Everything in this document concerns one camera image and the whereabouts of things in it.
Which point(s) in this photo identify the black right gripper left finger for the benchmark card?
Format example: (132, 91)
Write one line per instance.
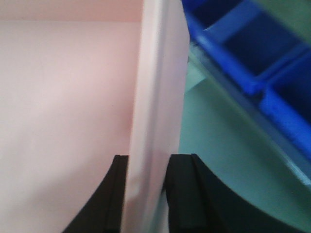
(103, 211)

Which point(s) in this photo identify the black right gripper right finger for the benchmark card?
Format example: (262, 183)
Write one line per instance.
(200, 202)

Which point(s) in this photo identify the pink plastic bin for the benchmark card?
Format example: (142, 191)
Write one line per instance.
(81, 81)

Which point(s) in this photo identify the blue crate near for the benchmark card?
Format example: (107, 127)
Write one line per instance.
(287, 102)

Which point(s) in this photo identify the blue crate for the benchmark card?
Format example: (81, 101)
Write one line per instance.
(246, 42)
(287, 102)

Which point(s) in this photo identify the blue crate far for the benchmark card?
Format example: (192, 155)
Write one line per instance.
(246, 42)

